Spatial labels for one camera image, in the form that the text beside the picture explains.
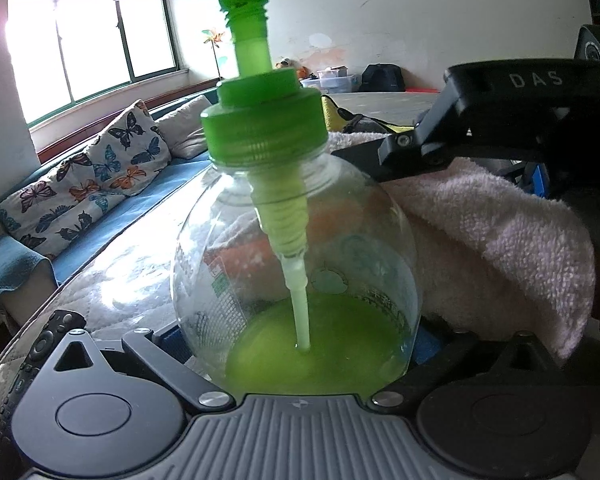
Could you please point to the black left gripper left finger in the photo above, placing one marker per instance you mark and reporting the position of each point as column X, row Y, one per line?
column 160, row 356

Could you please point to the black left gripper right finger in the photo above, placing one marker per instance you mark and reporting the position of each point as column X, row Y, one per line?
column 425, row 371

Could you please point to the pink terry towel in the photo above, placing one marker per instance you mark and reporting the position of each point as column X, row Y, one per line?
column 495, row 260

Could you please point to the clear green soap pump bottle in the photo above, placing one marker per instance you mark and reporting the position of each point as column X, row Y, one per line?
column 294, row 271

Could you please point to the grey quilted table cover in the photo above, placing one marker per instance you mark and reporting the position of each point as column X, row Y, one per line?
column 501, row 411

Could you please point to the blue sofa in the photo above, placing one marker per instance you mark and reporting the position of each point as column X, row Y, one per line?
column 28, row 278

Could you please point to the butterfly print cushion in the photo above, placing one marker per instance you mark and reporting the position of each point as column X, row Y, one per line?
column 52, row 212

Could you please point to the black remote control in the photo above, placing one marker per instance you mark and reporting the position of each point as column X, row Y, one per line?
column 57, row 325

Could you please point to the black bag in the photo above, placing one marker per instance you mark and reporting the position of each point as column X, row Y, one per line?
column 382, row 77

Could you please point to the grey plain cushion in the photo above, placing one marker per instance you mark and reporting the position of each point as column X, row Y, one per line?
column 182, row 129

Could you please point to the clear plastic storage box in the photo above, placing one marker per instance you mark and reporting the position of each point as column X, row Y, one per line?
column 332, row 80

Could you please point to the yellow black microfiber cloth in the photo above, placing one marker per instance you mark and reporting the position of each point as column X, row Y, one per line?
column 338, row 119

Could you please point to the stuffed toy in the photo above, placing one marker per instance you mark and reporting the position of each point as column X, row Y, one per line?
column 301, row 71

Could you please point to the colourful pinwheel flower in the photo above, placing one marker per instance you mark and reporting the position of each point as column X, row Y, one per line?
column 214, row 40

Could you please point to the window with green frame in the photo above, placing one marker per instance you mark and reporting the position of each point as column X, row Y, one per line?
column 66, row 52

